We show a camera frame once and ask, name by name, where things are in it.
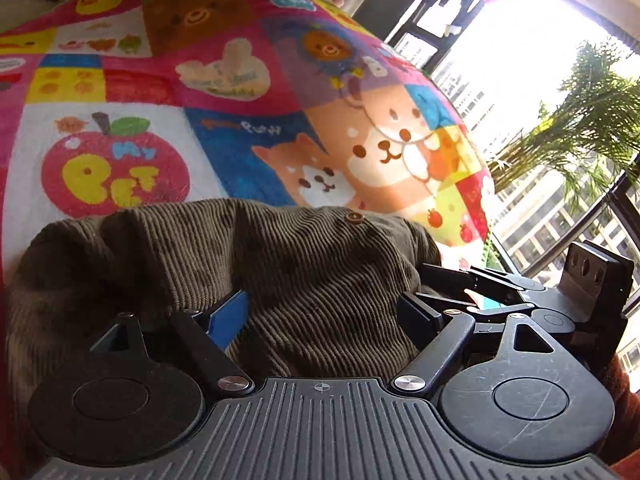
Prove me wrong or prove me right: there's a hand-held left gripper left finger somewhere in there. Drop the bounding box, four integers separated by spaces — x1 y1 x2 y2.
89 290 255 393

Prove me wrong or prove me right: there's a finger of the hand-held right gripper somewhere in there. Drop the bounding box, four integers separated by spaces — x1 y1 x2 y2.
443 302 534 335
417 262 547 295

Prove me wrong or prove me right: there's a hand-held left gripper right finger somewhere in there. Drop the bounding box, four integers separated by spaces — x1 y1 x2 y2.
391 292 568 393

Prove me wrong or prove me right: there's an olive brown corduroy garment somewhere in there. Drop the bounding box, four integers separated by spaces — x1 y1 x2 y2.
4 198 445 463

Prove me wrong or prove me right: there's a person's right forearm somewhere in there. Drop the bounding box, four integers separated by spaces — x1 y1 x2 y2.
596 353 640 467

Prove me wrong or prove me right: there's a high-rise building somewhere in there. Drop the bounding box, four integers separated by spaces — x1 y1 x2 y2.
434 74 640 282

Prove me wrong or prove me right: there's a green palm plant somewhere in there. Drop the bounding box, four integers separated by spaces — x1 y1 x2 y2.
487 39 640 213

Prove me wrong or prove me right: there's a colourful printed blanket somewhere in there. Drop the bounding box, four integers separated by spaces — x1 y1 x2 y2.
0 0 497 281

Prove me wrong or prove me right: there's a black window frame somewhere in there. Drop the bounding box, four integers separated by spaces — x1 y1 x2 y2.
384 0 640 391

